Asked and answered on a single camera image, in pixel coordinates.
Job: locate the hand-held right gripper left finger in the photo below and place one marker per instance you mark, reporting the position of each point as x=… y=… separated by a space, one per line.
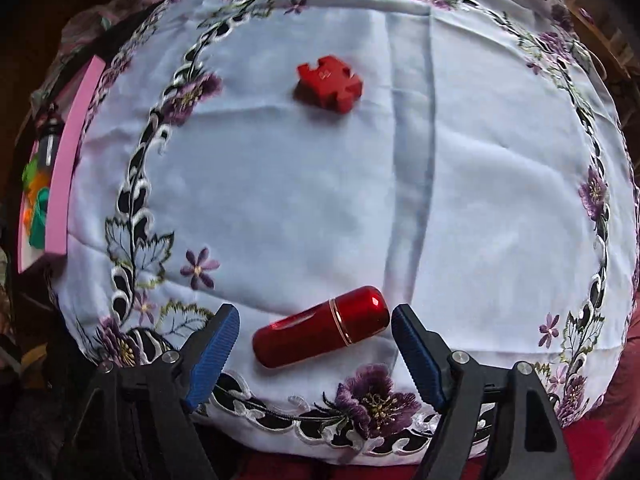
x=212 y=355

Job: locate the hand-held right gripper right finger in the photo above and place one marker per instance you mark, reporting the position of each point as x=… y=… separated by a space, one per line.
x=417 y=355

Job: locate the red lipstick tube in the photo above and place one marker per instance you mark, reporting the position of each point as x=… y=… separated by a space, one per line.
x=320 y=327

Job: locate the teal plastic funnel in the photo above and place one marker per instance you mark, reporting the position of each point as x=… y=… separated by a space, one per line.
x=40 y=225

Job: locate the orange plastic toy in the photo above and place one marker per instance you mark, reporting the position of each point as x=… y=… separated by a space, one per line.
x=29 y=205

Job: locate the pink cardboard box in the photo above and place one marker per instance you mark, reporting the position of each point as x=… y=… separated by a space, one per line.
x=70 y=160

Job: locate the green plastic container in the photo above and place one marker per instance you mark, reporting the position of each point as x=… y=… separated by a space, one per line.
x=31 y=175

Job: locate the red puzzle piece block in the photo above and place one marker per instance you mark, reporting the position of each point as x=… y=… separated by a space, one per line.
x=327 y=85

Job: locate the white floral embroidered tablecloth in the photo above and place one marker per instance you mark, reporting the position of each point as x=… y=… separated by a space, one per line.
x=325 y=200

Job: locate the person's red clothing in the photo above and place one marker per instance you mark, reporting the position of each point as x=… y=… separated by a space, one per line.
x=615 y=440

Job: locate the wooden nightstand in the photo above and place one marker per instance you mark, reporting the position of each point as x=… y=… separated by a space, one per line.
x=605 y=35

